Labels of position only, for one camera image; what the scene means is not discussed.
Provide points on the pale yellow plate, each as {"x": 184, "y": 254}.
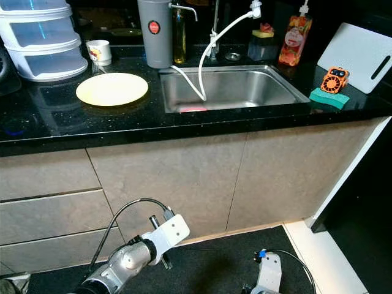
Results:
{"x": 111, "y": 89}

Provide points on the beige kitchen base cabinet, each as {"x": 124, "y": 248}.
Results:
{"x": 177, "y": 177}

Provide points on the beige cabinet door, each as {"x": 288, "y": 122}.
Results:
{"x": 165, "y": 184}
{"x": 294, "y": 171}

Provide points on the dark grey floor mat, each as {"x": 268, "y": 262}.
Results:
{"x": 220, "y": 269}

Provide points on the beige drawer front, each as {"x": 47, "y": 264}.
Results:
{"x": 43, "y": 174}
{"x": 49, "y": 254}
{"x": 49, "y": 217}

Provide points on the red rimmed patterned plate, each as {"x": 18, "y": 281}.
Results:
{"x": 193, "y": 109}

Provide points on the silver metal fork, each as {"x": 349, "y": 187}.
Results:
{"x": 98, "y": 69}

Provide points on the stainless steel sink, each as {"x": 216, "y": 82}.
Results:
{"x": 251, "y": 89}

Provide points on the grey water filter canister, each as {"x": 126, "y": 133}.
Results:
{"x": 154, "y": 49}

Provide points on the white printed paper cup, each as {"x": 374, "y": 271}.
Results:
{"x": 98, "y": 53}

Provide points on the yellow oil bottle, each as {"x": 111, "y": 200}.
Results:
{"x": 179, "y": 43}

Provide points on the round chrome counter cap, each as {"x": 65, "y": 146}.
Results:
{"x": 233, "y": 56}

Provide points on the white stacked storage drawers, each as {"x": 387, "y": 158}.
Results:
{"x": 46, "y": 61}

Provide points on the black appliance side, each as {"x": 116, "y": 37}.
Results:
{"x": 367, "y": 233}

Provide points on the dark sponge holder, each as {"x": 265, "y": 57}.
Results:
{"x": 261, "y": 49}

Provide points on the chrome sink faucet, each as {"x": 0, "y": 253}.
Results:
{"x": 214, "y": 24}

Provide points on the green sponge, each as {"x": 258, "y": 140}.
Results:
{"x": 327, "y": 99}

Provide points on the yellow sponge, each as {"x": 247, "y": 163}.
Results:
{"x": 260, "y": 33}

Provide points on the red scrubber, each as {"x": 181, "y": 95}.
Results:
{"x": 267, "y": 27}

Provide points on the peach dish soap pump bottle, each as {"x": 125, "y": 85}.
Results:
{"x": 294, "y": 43}

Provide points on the small orange fan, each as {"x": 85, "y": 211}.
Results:
{"x": 335, "y": 81}

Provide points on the white cutting board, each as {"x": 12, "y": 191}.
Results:
{"x": 355, "y": 55}

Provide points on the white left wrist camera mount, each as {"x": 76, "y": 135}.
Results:
{"x": 168, "y": 233}

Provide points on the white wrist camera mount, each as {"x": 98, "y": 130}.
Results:
{"x": 168, "y": 233}
{"x": 271, "y": 272}

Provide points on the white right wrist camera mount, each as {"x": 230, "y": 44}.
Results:
{"x": 271, "y": 272}

